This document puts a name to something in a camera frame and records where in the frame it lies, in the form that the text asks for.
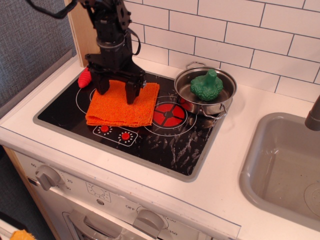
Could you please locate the oven door handle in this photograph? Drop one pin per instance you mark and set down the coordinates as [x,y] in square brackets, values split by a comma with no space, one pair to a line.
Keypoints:
[94,227]

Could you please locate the grey faucet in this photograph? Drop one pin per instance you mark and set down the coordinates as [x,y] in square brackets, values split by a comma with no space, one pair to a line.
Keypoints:
[312,120]

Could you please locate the silver metal pot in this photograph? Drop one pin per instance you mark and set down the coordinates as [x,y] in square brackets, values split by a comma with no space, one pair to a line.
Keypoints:
[217,108]

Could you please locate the grey plastic sink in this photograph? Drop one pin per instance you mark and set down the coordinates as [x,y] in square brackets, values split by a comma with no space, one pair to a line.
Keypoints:
[281,172]

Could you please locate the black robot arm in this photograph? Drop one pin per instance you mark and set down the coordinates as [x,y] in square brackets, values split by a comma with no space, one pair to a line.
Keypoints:
[111,20]

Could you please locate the yellow object at corner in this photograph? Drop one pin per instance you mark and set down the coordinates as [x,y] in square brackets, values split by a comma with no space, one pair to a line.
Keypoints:
[22,235]

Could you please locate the orange cloth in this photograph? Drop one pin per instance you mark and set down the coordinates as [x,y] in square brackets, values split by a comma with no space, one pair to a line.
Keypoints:
[113,110]

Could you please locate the grey right oven knob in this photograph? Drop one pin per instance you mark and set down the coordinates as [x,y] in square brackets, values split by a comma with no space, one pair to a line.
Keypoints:
[149,223]

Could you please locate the grey oven knob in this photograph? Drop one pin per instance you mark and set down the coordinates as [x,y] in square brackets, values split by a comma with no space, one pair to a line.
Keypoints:
[149,223]
[47,177]

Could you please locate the black toy stove top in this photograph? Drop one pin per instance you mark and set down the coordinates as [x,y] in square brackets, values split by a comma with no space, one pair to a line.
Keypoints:
[175,144]

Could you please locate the red handled metal spatula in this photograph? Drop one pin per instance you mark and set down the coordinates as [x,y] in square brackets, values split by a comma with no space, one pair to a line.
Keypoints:
[85,78]

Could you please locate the green toy broccoli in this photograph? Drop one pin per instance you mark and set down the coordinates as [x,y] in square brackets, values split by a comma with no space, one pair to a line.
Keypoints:
[207,87]

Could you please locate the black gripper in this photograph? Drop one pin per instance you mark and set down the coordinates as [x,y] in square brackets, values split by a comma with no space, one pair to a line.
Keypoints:
[115,63]

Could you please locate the grey left oven knob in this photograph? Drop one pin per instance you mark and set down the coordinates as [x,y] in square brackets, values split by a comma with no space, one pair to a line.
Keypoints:
[47,177]

